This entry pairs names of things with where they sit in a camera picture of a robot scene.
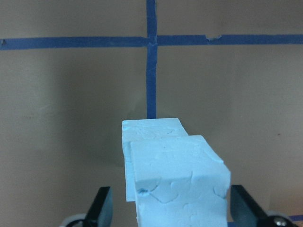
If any light blue foam block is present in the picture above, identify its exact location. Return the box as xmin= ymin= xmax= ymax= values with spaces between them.
xmin=130 ymin=135 xmax=231 ymax=227
xmin=122 ymin=118 xmax=188 ymax=202

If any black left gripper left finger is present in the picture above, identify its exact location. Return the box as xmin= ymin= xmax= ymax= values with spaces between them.
xmin=83 ymin=186 xmax=113 ymax=227

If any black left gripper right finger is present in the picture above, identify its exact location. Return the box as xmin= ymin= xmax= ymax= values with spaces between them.
xmin=230 ymin=185 xmax=272 ymax=227

